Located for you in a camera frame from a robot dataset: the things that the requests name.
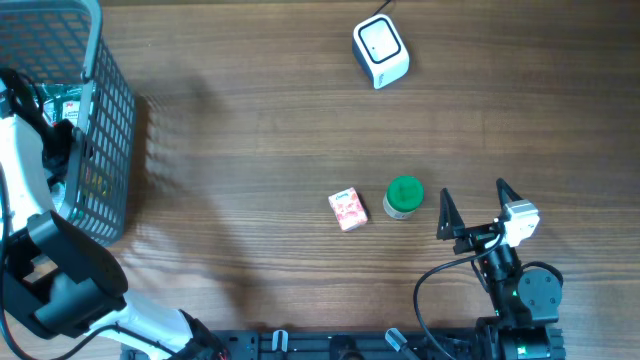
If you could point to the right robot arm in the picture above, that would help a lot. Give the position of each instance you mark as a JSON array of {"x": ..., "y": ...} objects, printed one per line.
[{"x": 525, "y": 296}]

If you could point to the green lid jar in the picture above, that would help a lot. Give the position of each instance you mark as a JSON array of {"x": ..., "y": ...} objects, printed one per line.
[{"x": 403, "y": 197}]

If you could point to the dark grey mesh basket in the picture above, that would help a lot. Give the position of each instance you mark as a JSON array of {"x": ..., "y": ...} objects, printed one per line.
[{"x": 61, "y": 43}]

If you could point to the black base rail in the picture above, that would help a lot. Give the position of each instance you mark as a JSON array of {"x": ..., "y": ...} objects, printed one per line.
[{"x": 458, "y": 343}]

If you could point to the green flat package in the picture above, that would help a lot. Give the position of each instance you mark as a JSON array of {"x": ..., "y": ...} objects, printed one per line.
[{"x": 60, "y": 102}]

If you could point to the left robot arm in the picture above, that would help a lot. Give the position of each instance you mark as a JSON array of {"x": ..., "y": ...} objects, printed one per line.
[{"x": 56, "y": 280}]

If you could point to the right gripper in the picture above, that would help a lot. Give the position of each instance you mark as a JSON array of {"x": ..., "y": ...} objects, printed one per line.
[{"x": 452, "y": 226}]

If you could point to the white barcode scanner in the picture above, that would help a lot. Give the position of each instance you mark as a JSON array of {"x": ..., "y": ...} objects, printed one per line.
[{"x": 380, "y": 51}]

